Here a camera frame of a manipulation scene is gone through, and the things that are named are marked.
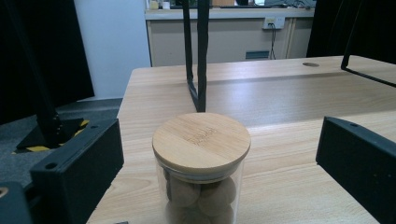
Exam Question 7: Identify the brown ball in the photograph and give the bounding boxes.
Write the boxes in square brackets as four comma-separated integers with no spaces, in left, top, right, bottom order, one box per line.
[167,176,202,209]
[197,176,237,217]
[164,202,204,224]
[208,204,235,224]

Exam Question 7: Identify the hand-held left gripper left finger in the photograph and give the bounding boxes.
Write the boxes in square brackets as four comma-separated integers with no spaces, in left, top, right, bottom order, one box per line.
[30,118,125,224]

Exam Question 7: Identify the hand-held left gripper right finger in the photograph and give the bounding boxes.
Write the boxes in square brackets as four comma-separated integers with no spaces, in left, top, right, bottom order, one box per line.
[315,116,396,224]

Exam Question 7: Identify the black curtain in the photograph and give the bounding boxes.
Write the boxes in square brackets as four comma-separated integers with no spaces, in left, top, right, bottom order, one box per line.
[0,0,95,126]
[305,0,396,65]

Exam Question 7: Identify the grey vent grille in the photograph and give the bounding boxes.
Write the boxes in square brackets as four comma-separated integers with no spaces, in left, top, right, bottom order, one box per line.
[245,50,271,61]

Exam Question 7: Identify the black metal frame stand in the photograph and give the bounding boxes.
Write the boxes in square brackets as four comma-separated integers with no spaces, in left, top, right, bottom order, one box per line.
[181,0,210,113]
[340,0,396,89]

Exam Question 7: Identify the black stand with striped base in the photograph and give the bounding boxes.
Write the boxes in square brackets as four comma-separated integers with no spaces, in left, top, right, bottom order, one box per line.
[3,0,91,153]

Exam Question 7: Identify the white wall socket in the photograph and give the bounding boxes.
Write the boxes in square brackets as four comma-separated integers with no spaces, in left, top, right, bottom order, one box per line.
[262,16,286,31]

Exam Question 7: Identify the black power cable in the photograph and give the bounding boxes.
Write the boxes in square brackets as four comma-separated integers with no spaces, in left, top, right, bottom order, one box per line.
[268,22,277,61]

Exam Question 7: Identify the round bamboo jar lid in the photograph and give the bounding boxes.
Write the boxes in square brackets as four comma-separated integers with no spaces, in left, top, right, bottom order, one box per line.
[151,112,252,185]

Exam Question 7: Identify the clear glass jar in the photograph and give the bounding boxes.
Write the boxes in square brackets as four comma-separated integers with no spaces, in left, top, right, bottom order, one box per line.
[154,157,246,224]

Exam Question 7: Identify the beige counter cabinet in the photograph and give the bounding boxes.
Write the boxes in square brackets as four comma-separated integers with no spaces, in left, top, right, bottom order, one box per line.
[144,7,316,68]

